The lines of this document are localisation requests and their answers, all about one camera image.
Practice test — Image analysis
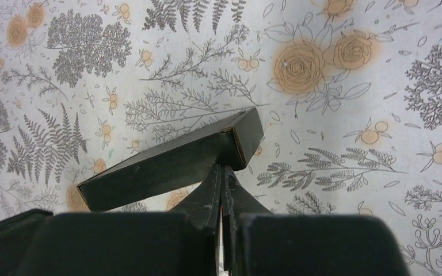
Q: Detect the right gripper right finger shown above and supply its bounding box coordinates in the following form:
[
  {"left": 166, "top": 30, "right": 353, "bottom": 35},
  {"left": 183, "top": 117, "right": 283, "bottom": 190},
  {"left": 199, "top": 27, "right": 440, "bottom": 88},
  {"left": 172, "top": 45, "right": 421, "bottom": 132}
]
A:
[{"left": 221, "top": 166, "right": 409, "bottom": 275}]

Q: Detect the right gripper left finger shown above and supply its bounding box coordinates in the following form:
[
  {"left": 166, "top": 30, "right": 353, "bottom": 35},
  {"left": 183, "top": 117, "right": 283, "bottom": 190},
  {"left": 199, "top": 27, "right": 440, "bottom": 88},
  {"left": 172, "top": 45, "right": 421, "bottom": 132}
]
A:
[{"left": 17, "top": 165, "right": 222, "bottom": 275}]

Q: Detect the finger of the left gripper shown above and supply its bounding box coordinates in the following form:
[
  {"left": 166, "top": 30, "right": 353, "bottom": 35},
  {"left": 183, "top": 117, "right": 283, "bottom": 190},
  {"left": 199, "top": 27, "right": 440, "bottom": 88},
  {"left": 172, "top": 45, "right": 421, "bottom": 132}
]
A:
[{"left": 0, "top": 209, "right": 54, "bottom": 275}]

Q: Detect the black paper box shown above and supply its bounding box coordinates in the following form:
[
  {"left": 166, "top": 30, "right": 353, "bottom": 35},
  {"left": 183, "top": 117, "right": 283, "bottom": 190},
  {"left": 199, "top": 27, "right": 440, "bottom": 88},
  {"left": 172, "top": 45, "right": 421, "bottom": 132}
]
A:
[{"left": 78, "top": 108, "right": 264, "bottom": 212}]

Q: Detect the floral tablecloth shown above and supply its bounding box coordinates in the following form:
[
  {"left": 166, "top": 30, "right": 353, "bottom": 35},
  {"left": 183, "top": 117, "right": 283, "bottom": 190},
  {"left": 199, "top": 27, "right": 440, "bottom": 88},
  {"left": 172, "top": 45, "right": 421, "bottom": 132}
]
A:
[{"left": 0, "top": 1, "right": 442, "bottom": 275}]

